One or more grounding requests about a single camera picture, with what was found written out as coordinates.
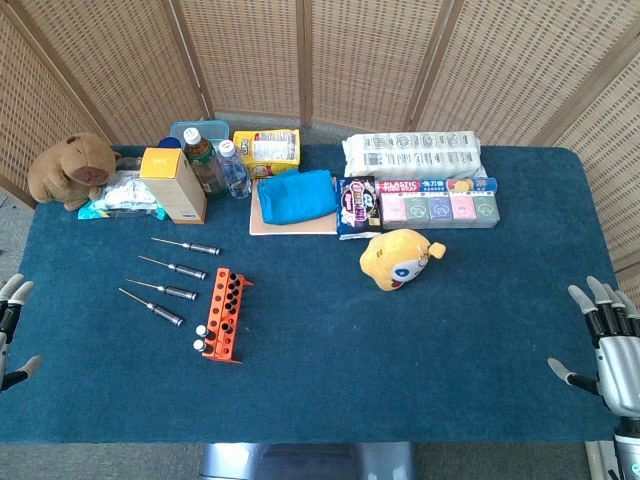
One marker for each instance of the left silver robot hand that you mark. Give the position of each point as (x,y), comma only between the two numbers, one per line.
(15,300)

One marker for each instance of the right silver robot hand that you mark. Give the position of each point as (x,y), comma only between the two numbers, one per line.
(620,365)

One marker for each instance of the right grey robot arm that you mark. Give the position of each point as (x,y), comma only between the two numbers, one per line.
(631,450)

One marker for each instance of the orange test tube rack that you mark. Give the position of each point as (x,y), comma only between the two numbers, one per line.
(215,312)

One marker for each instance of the brown capybara plush toy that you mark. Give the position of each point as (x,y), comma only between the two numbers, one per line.
(70,165)

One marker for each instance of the white teal wet wipes pack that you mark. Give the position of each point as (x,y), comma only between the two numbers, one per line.
(125,195)

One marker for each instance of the tall yellow cardboard box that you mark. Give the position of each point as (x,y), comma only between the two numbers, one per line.
(175,190)

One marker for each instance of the blue round lid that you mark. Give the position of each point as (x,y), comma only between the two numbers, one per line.
(170,143)

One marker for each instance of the green tea bottle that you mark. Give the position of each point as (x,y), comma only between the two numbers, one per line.
(205,165)

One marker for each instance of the coloured pocket tissue multipack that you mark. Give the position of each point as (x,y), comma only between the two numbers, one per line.
(440,210)

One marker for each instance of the yellow plush toy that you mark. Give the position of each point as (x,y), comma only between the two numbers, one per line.
(395,260)

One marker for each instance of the clear water bottle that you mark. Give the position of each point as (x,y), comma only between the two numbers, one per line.
(234,170)

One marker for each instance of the blue lidded plastic container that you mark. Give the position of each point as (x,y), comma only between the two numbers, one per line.
(210,131)

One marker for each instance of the blue carpet table mat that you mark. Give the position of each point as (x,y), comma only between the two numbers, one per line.
(350,350)

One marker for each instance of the plastic food wrap box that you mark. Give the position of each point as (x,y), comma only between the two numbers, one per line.
(400,186)

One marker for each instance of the yellow snack bag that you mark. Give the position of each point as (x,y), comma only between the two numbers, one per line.
(265,150)

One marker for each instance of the large white tissue pack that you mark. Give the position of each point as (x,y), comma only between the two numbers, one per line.
(410,155)

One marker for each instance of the blue cloth pouch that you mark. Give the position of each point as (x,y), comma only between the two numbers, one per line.
(295,197)

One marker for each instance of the dark snack packet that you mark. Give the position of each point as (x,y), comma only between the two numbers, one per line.
(357,205)

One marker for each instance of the grey robot torso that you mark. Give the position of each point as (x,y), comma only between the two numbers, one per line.
(300,462)

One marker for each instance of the wicker folding screen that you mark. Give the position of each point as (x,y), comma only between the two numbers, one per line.
(250,50)

